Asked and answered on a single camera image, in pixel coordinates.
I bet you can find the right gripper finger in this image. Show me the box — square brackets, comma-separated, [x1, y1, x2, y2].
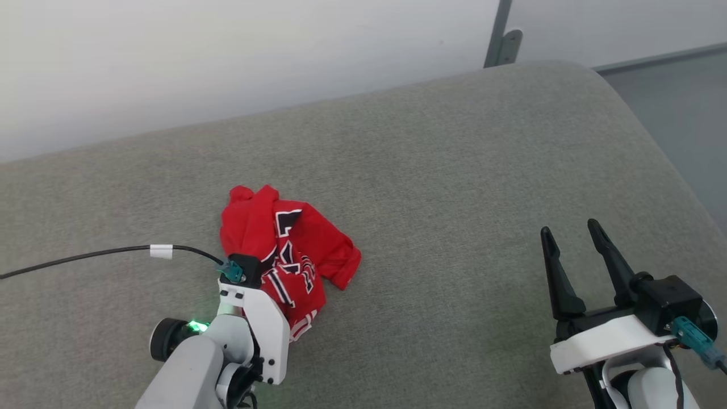
[540, 226, 587, 320]
[587, 219, 640, 308]

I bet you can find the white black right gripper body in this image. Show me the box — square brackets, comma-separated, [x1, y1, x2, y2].
[549, 306, 682, 375]

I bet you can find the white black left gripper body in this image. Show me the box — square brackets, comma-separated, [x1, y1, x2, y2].
[218, 279, 291, 386]

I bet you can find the red printed garment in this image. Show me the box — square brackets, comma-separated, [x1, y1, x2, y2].
[219, 185, 362, 343]

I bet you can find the grey fabric sofa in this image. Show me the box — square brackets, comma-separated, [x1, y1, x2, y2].
[0, 60, 727, 409]

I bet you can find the thin black cable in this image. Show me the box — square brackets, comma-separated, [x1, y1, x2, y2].
[662, 343, 686, 409]

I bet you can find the black cable with teal plug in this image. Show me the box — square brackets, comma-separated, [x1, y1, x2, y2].
[670, 316, 727, 375]
[0, 243, 246, 283]

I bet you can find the grey wall baseboard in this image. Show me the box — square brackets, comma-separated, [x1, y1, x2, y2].
[591, 43, 727, 74]

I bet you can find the grey metal post with bracket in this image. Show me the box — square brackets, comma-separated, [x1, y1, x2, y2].
[483, 0, 524, 69]

